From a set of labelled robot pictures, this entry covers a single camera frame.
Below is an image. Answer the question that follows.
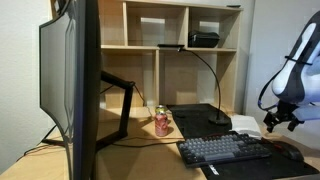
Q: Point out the red soda can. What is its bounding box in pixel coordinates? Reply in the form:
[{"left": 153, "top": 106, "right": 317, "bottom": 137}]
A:
[{"left": 154, "top": 110, "right": 169, "bottom": 138}]

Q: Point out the yellow green bottle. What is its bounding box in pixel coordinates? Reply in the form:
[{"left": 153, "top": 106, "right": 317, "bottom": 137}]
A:
[{"left": 155, "top": 104, "right": 168, "bottom": 114}]

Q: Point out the thin black monitor cable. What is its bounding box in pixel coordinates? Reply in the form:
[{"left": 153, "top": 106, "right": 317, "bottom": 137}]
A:
[{"left": 99, "top": 83, "right": 155, "bottom": 119}]

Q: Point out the black gooseneck desk lamp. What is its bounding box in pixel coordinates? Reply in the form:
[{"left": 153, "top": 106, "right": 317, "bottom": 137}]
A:
[{"left": 157, "top": 43, "right": 232, "bottom": 126}]

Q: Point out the black curved monitor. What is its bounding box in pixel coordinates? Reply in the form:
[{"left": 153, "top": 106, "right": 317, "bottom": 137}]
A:
[{"left": 38, "top": 0, "right": 103, "bottom": 180}]

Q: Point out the black monitor stand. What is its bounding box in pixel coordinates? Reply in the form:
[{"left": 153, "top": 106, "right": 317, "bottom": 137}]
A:
[{"left": 41, "top": 69, "right": 136, "bottom": 151}]

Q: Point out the black cable on desk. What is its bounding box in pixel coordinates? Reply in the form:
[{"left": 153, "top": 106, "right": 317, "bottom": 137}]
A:
[{"left": 111, "top": 135, "right": 179, "bottom": 148}]

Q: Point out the light wooden shelf hutch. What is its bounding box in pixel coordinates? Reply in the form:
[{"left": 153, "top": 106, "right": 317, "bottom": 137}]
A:
[{"left": 49, "top": 0, "right": 244, "bottom": 116}]

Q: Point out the white paper towel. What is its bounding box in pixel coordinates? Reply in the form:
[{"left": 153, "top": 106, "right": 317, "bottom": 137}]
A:
[{"left": 230, "top": 114, "right": 264, "bottom": 139}]

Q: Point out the black computer mouse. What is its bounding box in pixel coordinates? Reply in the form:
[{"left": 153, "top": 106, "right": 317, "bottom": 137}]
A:
[{"left": 271, "top": 140, "right": 305, "bottom": 163}]

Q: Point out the black box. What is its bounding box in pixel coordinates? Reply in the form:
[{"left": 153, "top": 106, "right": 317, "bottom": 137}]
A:
[{"left": 187, "top": 30, "right": 221, "bottom": 48}]

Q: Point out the grey black keyboard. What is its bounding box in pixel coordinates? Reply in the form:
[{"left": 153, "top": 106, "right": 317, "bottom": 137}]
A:
[{"left": 176, "top": 133, "right": 273, "bottom": 168}]

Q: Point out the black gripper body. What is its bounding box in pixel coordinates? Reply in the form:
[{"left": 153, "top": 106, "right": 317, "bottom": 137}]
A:
[{"left": 273, "top": 99, "right": 300, "bottom": 123}]

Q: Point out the black desk mat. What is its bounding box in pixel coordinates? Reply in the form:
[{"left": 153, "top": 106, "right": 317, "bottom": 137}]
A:
[{"left": 166, "top": 103, "right": 320, "bottom": 180}]

